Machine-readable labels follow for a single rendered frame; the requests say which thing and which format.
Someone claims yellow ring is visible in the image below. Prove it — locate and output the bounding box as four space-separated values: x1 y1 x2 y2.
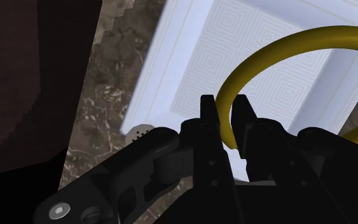
215 25 358 150

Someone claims white square tray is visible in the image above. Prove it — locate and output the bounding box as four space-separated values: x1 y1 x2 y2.
120 0 358 182

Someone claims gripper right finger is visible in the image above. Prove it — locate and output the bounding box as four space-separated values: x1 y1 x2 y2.
230 94 358 224

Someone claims dark robot stand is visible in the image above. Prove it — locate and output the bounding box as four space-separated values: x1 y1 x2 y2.
0 0 102 224

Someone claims small grey perforated round object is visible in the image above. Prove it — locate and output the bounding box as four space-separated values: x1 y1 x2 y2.
125 123 155 145

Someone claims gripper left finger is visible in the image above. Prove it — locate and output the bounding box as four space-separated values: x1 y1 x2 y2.
32 94 245 224

